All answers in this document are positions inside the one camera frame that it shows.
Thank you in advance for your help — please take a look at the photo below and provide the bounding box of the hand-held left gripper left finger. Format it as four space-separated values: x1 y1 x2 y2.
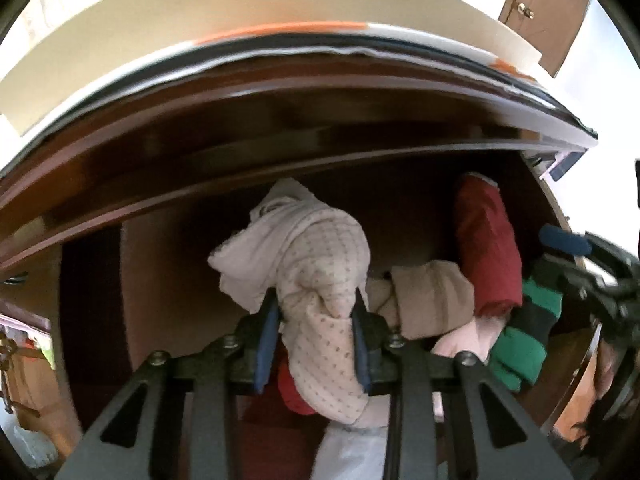
52 287 283 480

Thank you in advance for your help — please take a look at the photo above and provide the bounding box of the dark red underwear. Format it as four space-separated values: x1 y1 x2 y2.
454 172 525 320

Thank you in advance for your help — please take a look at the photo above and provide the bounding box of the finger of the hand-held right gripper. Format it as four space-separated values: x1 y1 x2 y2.
539 224 640 282
531 254 632 322

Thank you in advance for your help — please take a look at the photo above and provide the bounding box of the cream dotted underwear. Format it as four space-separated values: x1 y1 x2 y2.
207 178 386 428

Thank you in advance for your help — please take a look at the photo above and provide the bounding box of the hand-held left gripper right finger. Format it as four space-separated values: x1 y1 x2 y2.
351 285 576 480

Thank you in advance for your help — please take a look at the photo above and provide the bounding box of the pink striped cloth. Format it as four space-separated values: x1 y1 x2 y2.
0 300 53 341

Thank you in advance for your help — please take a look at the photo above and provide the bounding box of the green black striped underwear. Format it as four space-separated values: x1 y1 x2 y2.
489 255 565 395

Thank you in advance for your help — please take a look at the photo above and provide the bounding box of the shallow cardboard tray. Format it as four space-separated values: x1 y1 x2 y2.
0 0 543 136

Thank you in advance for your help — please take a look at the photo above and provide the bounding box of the carved wooden stand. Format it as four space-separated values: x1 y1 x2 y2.
0 332 41 418

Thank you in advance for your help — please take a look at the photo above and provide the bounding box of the tan underwear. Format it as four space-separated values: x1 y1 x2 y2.
366 260 477 342

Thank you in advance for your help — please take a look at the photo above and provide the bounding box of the brown wooden door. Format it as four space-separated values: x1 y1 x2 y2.
497 0 591 78

